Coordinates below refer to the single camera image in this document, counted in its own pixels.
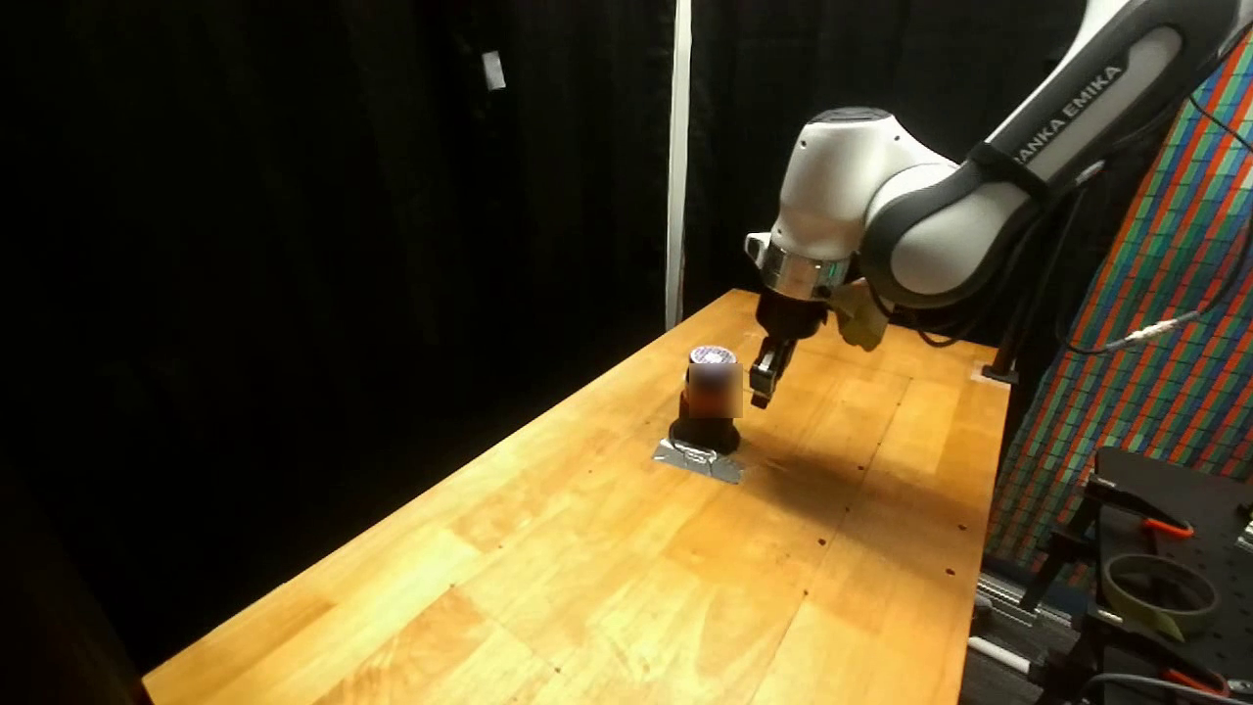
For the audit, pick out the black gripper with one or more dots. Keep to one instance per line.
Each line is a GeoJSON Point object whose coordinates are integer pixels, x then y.
{"type": "Point", "coordinates": [784, 324]}

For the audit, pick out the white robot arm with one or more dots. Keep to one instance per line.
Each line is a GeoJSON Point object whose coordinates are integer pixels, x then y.
{"type": "Point", "coordinates": [875, 222]}

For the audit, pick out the brown cup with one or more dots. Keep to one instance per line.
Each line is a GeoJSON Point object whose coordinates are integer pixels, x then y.
{"type": "Point", "coordinates": [705, 400]}

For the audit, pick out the white vertical pole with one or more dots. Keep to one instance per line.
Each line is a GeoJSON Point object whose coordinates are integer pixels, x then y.
{"type": "Point", "coordinates": [679, 161]}

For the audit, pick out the colourful striped fabric panel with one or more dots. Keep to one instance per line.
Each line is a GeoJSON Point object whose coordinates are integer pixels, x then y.
{"type": "Point", "coordinates": [1162, 353]}

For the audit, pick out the grey tape roll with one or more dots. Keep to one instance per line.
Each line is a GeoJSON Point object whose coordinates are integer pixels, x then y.
{"type": "Point", "coordinates": [1162, 594]}

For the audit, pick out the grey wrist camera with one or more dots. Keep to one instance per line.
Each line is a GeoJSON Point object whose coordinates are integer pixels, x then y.
{"type": "Point", "coordinates": [859, 315]}

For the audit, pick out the orange handled bar clamp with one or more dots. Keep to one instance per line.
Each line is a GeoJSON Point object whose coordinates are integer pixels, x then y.
{"type": "Point", "coordinates": [1075, 541]}

